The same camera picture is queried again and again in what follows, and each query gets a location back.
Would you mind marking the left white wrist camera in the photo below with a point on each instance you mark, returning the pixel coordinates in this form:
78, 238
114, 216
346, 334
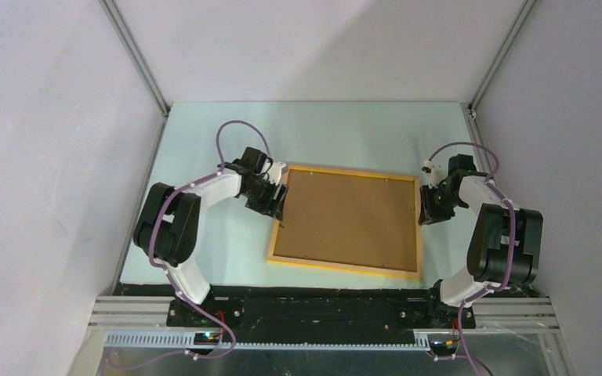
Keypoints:
276, 172

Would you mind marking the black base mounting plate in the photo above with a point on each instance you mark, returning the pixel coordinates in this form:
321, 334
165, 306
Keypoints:
310, 317

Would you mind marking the aluminium extrusion rail front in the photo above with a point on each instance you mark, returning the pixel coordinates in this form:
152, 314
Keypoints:
127, 328

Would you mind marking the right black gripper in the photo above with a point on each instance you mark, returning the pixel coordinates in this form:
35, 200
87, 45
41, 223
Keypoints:
429, 214

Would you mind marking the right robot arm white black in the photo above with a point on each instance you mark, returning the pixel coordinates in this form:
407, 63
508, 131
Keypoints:
504, 249

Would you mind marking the yellow wooden picture frame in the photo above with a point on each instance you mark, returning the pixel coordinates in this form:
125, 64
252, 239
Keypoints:
419, 233

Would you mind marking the right aluminium corner post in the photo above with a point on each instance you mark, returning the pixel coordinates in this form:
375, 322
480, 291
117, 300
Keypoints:
501, 53

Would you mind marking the aluminium corner post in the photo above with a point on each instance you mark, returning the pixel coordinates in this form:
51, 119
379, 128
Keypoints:
501, 53
123, 31

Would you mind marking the left aluminium corner post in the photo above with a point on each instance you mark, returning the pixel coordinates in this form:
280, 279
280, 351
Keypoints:
123, 31

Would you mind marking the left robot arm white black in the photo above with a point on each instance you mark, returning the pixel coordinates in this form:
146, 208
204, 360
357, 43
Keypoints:
169, 223

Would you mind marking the brown cardboard backing board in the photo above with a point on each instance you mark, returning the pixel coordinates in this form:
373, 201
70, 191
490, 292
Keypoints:
348, 218

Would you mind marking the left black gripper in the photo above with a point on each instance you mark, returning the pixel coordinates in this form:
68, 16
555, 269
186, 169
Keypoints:
270, 207

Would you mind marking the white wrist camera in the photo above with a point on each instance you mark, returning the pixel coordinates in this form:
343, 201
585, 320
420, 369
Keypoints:
276, 172
434, 172

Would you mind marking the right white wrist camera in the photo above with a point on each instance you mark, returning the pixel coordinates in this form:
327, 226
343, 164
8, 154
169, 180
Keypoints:
434, 172

